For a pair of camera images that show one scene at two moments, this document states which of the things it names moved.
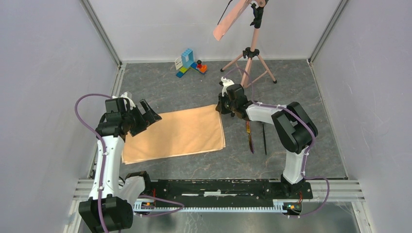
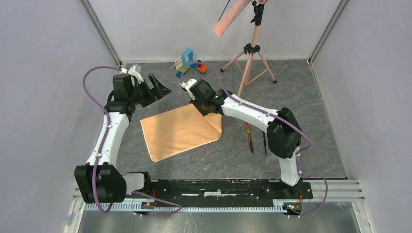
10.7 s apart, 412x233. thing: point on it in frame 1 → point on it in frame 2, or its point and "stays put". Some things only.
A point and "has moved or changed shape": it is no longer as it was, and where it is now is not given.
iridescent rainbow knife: (248, 128) stays put
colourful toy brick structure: (186, 61) stays put
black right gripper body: (226, 106) → (200, 105)
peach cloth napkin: (193, 132) has moved or changed shape
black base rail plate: (226, 190) stays put
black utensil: (264, 138) stays put
